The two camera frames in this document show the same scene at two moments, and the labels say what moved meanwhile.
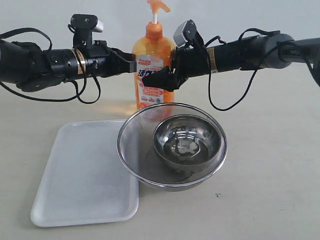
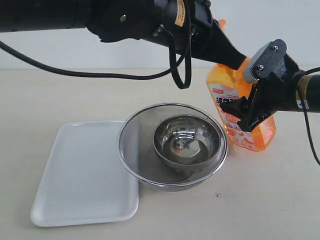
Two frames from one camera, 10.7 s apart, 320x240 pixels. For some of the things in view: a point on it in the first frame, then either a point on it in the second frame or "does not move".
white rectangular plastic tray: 86,182 does not move
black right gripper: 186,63 → 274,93
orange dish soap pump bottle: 151,53 → 227,84
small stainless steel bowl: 187,141 does not move
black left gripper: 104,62 → 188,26
